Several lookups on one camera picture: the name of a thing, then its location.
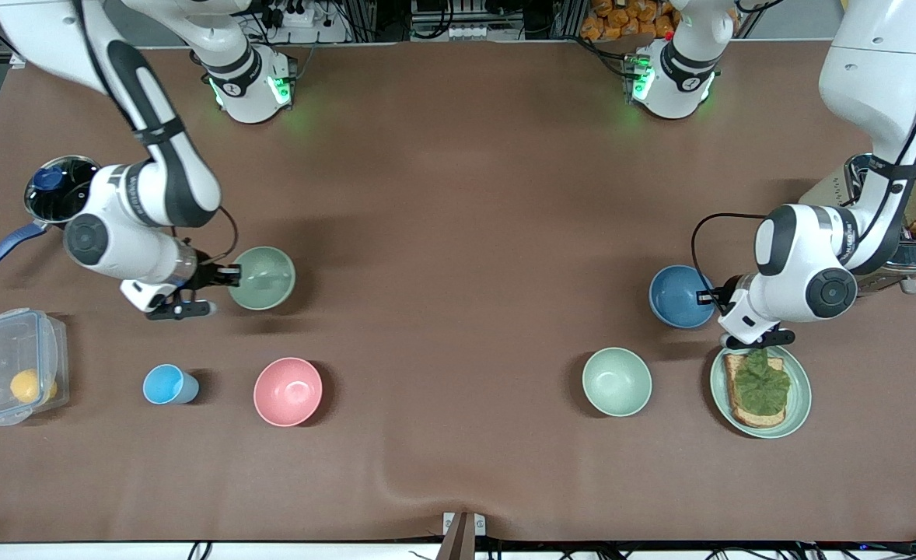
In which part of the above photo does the blue bowl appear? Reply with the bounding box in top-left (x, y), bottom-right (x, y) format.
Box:
top-left (649, 264), bottom-right (717, 330)

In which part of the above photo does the light green bowl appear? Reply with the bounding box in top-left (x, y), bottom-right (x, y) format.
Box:
top-left (582, 347), bottom-right (652, 418)
top-left (229, 247), bottom-right (296, 311)

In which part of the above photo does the pink bowl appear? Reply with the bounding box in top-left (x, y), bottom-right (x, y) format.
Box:
top-left (253, 357), bottom-right (323, 428)

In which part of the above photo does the green lettuce leaf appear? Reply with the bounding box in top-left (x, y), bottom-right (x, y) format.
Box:
top-left (733, 347), bottom-right (792, 416)

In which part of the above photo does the light blue cup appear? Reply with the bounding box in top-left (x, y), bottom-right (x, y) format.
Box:
top-left (142, 364), bottom-right (200, 406)

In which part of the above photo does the toasted bread slice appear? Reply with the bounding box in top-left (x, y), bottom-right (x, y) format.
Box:
top-left (723, 353), bottom-right (787, 429)

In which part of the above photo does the light green plate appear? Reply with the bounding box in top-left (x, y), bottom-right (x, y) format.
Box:
top-left (710, 342), bottom-right (813, 439)

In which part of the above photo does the glass lid with blue knob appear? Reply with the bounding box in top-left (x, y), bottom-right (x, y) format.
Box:
top-left (25, 156), bottom-right (100, 226)

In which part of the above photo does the yellow round fruit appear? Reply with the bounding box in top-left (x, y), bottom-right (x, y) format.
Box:
top-left (9, 369), bottom-right (58, 404)

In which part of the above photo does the brown tablecloth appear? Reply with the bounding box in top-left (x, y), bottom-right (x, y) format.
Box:
top-left (0, 40), bottom-right (916, 543)

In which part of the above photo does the white power strip with plugs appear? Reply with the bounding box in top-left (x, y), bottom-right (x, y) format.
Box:
top-left (267, 0), bottom-right (327, 28)

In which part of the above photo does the bag of orange snacks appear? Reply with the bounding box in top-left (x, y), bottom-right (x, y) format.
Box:
top-left (580, 0), bottom-right (680, 41)

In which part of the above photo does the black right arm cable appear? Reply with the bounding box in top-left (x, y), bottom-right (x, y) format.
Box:
top-left (73, 0), bottom-right (239, 269)

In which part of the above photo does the metal table edge bracket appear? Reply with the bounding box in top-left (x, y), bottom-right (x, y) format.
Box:
top-left (436, 511), bottom-right (487, 560)

